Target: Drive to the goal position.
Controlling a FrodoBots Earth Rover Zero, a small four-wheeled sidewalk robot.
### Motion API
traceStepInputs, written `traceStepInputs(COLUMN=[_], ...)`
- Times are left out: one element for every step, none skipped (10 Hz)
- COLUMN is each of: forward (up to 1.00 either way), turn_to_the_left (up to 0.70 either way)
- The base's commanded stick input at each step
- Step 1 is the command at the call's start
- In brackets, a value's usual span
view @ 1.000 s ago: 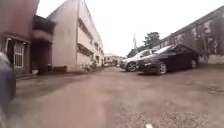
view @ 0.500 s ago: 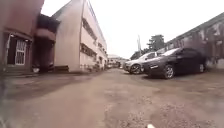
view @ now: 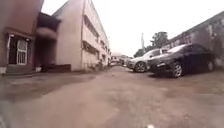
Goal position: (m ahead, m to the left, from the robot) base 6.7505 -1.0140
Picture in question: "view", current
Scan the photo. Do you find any silver car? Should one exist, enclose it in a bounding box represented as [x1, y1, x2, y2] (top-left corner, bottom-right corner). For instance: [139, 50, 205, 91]
[126, 47, 170, 74]

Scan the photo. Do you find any long weathered boundary wall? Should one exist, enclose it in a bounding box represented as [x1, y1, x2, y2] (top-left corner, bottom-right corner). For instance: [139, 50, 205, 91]
[162, 10, 224, 69]

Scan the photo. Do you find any brown dirt road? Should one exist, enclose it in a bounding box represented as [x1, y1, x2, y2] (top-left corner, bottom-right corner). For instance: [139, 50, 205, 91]
[0, 65, 224, 128]

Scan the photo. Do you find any pole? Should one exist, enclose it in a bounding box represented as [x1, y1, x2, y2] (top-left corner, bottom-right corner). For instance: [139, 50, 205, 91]
[140, 32, 145, 51]

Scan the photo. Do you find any long beige multistorey building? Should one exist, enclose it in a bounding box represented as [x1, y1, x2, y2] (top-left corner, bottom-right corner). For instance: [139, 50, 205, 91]
[51, 0, 112, 72]

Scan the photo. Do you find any vehicle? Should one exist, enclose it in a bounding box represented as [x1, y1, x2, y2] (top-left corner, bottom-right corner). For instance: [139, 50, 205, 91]
[110, 59, 125, 67]

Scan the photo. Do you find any black sedan car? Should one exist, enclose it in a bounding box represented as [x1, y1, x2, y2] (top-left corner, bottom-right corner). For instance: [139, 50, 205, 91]
[146, 43, 217, 79]

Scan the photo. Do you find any brown building with barred window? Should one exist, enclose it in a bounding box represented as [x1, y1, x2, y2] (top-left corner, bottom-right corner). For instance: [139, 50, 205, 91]
[0, 0, 63, 76]

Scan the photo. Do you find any tree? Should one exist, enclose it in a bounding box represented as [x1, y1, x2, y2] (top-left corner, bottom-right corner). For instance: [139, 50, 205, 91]
[133, 31, 170, 58]

